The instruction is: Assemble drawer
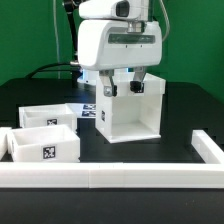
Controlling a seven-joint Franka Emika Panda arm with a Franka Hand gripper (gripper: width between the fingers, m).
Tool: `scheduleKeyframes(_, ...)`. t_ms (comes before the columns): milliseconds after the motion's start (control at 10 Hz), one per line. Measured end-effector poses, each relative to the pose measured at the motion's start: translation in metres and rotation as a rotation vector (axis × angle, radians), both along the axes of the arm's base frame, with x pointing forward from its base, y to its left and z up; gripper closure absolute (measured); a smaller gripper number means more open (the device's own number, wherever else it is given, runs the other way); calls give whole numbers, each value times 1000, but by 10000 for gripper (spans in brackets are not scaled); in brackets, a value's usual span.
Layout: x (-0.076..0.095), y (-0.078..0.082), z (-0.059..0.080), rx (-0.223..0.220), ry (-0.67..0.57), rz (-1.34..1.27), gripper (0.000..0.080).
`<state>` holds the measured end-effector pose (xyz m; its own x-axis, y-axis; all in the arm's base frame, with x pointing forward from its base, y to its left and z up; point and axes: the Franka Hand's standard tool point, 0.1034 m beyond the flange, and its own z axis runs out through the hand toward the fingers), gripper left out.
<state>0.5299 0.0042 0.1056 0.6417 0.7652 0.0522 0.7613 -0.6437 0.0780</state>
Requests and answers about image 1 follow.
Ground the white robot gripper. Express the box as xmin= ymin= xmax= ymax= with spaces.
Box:
xmin=78 ymin=20 xmax=162 ymax=97

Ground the white drawer cabinet box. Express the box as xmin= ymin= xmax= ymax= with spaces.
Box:
xmin=95 ymin=72 xmax=166 ymax=143

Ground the white drawer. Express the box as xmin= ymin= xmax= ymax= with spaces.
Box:
xmin=19 ymin=104 xmax=77 ymax=131
xmin=7 ymin=125 xmax=80 ymax=162

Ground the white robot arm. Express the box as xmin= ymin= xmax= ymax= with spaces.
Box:
xmin=78 ymin=0 xmax=162 ymax=93

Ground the white marker sheet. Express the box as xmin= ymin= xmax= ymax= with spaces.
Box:
xmin=68 ymin=103 xmax=96 ymax=118

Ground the black cable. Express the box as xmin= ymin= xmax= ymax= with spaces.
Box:
xmin=25 ymin=62 xmax=81 ymax=79

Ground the white front fence rail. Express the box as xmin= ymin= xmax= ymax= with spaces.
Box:
xmin=0 ymin=162 xmax=224 ymax=189

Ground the white fence rail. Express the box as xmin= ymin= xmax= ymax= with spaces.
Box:
xmin=0 ymin=162 xmax=224 ymax=189
xmin=0 ymin=127 xmax=11 ymax=160
xmin=191 ymin=130 xmax=224 ymax=165

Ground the white right fence rail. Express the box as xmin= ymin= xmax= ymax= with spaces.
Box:
xmin=191 ymin=130 xmax=224 ymax=165

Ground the grey hanging cable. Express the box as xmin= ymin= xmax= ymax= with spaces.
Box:
xmin=52 ymin=0 xmax=62 ymax=80

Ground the white left fence rail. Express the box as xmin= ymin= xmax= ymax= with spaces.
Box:
xmin=0 ymin=127 xmax=11 ymax=160

